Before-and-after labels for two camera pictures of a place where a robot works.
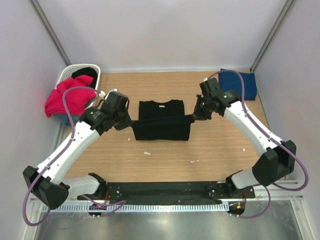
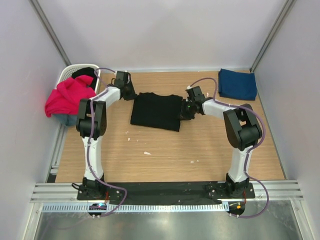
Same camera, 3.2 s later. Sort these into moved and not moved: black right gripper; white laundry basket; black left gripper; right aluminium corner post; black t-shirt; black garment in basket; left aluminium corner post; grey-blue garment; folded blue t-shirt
Moved: black t-shirt; black right gripper; black left gripper
Not moved: grey-blue garment; left aluminium corner post; right aluminium corner post; white laundry basket; folded blue t-shirt; black garment in basket
